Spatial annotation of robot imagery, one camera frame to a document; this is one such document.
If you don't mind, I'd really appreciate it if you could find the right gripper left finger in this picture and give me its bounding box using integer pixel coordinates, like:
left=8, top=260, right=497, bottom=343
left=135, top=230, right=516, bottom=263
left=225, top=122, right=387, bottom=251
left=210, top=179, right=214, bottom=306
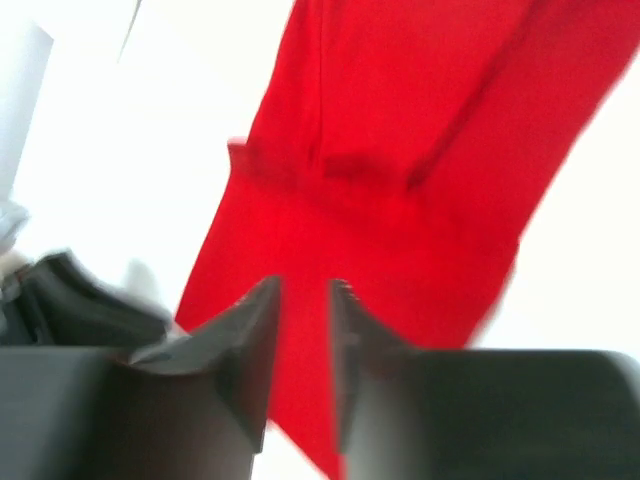
left=1, top=276, right=281, bottom=479

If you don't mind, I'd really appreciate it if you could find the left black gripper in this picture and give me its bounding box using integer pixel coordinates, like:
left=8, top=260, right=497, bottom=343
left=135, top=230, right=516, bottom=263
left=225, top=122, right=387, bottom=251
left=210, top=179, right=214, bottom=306
left=1, top=251, right=172, bottom=348

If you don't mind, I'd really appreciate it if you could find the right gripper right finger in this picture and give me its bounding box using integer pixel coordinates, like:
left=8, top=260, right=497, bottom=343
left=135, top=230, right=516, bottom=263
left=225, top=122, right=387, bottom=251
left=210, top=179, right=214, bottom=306
left=330, top=280, right=639, bottom=479

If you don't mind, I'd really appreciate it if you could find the red t shirt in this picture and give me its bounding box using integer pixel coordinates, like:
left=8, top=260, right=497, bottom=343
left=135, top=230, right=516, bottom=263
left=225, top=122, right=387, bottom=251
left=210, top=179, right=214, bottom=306
left=176, top=1, right=639, bottom=479

